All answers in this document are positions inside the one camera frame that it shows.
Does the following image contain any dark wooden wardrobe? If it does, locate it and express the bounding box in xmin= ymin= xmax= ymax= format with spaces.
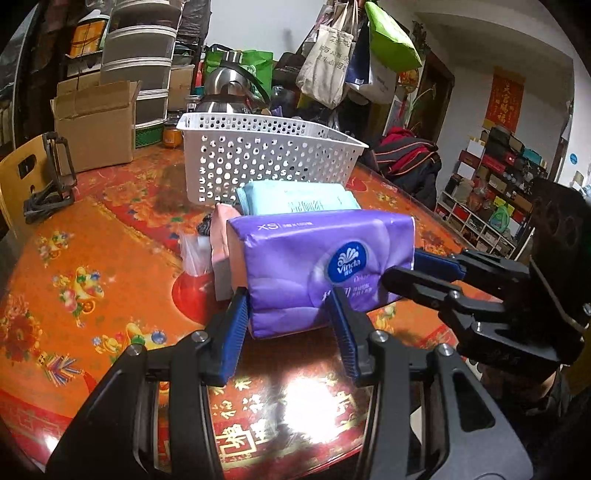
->
xmin=0 ymin=9 xmax=70 ymax=153

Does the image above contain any red floral tablecloth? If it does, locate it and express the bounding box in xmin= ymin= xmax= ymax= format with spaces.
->
xmin=0 ymin=143 xmax=504 ymax=476

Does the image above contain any purple tissue pack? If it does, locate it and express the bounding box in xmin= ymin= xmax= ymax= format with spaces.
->
xmin=226 ymin=209 xmax=417 ymax=340

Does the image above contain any red wall poster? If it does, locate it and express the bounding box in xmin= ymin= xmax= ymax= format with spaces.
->
xmin=482 ymin=66 xmax=527 ymax=131

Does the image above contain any brown cardboard box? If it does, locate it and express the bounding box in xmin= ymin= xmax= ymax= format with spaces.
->
xmin=50 ymin=80 xmax=142 ymax=174

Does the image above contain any white plastic drawer unit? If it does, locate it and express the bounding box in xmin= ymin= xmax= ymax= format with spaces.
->
xmin=99 ymin=0 xmax=182 ymax=136

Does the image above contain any white and blue bag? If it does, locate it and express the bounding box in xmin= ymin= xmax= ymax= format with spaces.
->
xmin=344 ymin=28 xmax=399 ymax=105

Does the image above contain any shelf of boxes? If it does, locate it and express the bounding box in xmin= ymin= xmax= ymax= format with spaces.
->
xmin=435 ymin=124 xmax=551 ymax=260

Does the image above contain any red and black jacket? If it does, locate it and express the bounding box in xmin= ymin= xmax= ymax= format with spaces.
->
xmin=368 ymin=127 xmax=443 ymax=209

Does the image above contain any yellow chair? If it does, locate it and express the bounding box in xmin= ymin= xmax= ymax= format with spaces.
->
xmin=0 ymin=134 xmax=57 ymax=241

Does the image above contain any bright green bag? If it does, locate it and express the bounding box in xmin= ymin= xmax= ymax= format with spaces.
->
xmin=364 ymin=0 xmax=424 ymax=71

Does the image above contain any black phone stand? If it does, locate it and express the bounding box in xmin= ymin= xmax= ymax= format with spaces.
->
xmin=23 ymin=131 xmax=78 ymax=225

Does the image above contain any white plastic bag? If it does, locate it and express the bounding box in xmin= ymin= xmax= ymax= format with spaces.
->
xmin=178 ymin=231 xmax=216 ymax=278

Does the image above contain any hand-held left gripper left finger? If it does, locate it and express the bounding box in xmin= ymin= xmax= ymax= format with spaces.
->
xmin=46 ymin=286 xmax=250 ymax=480

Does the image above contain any yellow cardboard box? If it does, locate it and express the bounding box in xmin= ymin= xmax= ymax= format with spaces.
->
xmin=65 ymin=21 xmax=110 ymax=59

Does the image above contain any stainless steel kettle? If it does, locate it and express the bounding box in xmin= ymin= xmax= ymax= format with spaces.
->
xmin=196 ymin=50 xmax=274 ymax=114

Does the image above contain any black plastic bag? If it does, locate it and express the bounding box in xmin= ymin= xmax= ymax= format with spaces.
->
xmin=178 ymin=0 xmax=212 ymax=48

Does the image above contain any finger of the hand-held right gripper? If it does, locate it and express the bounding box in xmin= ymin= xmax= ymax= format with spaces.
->
xmin=413 ymin=248 xmax=533 ymax=302
xmin=381 ymin=266 xmax=509 ymax=325

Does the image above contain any orange jar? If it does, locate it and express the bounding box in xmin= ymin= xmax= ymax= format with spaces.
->
xmin=163 ymin=120 xmax=184 ymax=149

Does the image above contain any white perforated plastic basket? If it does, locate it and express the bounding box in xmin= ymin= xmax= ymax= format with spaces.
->
xmin=175 ymin=111 xmax=370 ymax=206

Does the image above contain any light blue tissue pack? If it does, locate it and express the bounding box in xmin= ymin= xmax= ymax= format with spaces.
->
xmin=235 ymin=180 xmax=362 ymax=217

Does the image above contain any beige canvas tote bag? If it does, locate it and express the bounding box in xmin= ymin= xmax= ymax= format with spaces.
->
xmin=295 ymin=23 xmax=357 ymax=110

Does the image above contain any pink tissue pack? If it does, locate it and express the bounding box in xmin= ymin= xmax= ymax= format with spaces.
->
xmin=210 ymin=203 xmax=246 ymax=302

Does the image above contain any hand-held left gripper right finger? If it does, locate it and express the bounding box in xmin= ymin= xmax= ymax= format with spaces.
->
xmin=329 ymin=286 xmax=534 ymax=480

